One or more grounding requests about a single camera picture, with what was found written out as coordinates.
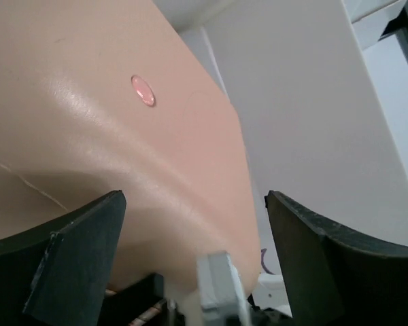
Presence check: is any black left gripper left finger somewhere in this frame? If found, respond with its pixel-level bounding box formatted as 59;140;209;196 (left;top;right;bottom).
0;191;126;325

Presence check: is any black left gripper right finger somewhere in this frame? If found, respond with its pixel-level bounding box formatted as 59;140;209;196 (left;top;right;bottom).
265;191;408;325

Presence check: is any pink hard-shell suitcase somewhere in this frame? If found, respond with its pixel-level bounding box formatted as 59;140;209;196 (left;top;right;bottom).
0;0;262;326

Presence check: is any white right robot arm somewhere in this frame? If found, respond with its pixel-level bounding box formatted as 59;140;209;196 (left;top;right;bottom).
164;248;292;325

